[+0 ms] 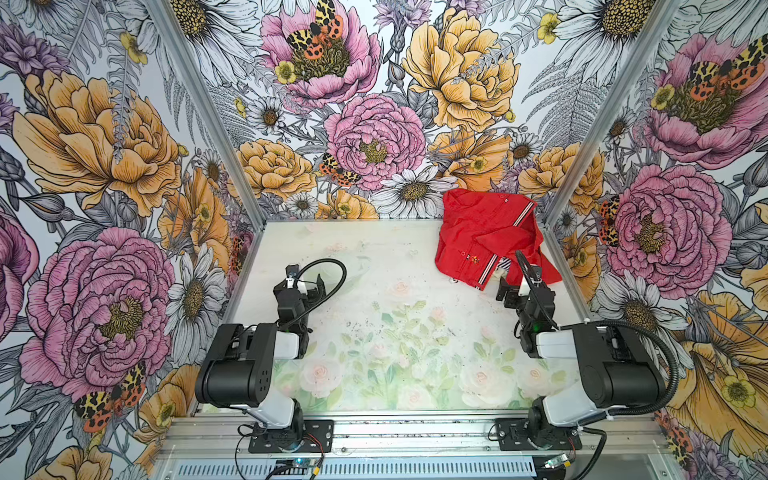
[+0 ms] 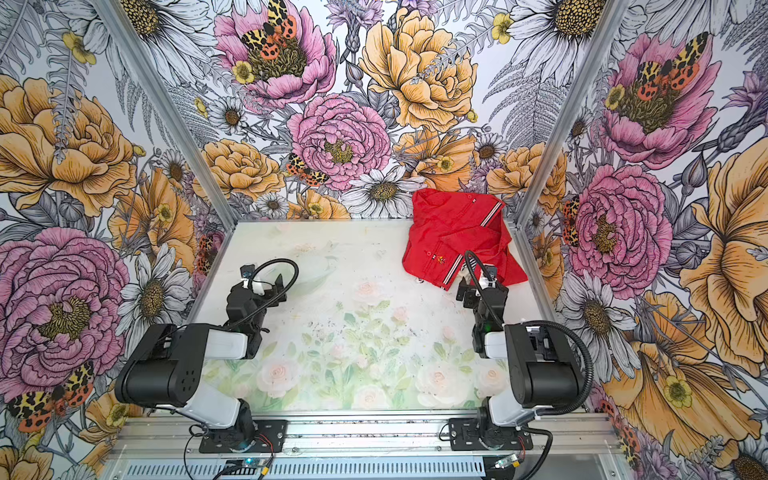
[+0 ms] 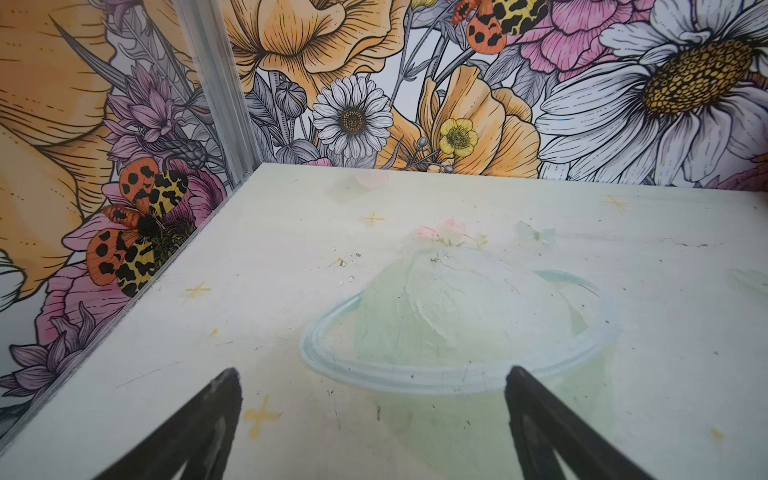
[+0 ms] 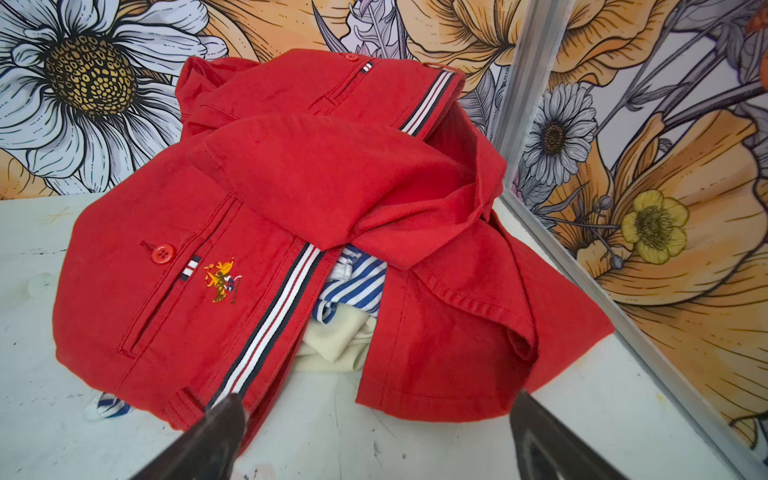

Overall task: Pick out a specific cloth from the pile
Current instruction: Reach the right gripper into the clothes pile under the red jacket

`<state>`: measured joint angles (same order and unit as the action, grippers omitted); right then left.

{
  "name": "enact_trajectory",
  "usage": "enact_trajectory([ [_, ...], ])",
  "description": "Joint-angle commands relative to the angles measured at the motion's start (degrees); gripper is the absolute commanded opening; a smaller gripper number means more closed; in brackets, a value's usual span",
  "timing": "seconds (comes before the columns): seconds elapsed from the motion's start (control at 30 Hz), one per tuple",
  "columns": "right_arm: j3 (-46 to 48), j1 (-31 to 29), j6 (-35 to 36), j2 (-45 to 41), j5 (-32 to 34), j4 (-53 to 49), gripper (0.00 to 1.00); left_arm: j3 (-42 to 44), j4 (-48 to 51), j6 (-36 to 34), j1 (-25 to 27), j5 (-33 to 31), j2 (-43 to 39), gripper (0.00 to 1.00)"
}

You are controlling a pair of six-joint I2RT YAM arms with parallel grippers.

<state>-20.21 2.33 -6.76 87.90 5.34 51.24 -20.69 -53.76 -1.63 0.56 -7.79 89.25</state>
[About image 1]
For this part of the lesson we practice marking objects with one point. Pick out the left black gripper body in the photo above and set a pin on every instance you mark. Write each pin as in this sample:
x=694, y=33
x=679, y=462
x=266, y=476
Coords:
x=300, y=291

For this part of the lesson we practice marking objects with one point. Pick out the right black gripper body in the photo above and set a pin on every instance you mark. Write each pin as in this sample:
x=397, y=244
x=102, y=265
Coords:
x=529, y=294

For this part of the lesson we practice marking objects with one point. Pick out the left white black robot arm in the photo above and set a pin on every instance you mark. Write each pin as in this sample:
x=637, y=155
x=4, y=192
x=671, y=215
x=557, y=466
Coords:
x=237, y=371

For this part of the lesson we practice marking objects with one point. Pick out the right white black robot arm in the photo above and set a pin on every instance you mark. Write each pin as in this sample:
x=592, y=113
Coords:
x=623, y=370

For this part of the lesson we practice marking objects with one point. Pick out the red shirt with striped trim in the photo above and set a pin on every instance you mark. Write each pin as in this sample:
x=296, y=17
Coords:
x=479, y=229

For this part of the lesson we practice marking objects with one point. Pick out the right green circuit board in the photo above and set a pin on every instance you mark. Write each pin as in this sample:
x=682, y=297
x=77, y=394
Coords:
x=556, y=462

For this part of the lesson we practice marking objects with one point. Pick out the green circuit board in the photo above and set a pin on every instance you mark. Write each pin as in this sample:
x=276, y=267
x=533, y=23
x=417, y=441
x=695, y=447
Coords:
x=296, y=463
x=556, y=462

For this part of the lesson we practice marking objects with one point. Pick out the left green circuit board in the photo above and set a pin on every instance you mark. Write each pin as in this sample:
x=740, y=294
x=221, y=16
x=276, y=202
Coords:
x=296, y=463

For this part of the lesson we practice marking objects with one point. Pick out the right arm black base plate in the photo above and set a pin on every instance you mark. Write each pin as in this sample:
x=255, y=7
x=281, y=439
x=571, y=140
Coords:
x=518, y=434

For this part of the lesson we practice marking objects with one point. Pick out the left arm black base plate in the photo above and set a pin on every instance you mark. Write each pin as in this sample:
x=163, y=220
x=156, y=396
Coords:
x=313, y=436

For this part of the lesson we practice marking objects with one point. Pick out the white slotted cable duct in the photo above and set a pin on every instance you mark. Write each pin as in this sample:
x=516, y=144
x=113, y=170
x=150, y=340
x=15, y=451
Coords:
x=511, y=467

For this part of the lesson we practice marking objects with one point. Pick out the aluminium front rail frame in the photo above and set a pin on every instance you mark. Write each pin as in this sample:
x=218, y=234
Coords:
x=396, y=433

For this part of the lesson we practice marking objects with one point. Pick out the right aluminium corner post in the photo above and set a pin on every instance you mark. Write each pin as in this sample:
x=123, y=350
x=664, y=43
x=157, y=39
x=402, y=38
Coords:
x=650, y=36

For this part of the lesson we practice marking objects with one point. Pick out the aluminium corner post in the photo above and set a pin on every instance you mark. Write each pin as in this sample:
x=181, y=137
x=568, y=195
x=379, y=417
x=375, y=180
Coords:
x=650, y=36
x=185, y=61

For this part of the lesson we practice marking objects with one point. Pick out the left aluminium corner post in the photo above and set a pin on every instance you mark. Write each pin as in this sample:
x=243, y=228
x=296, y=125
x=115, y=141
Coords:
x=185, y=61

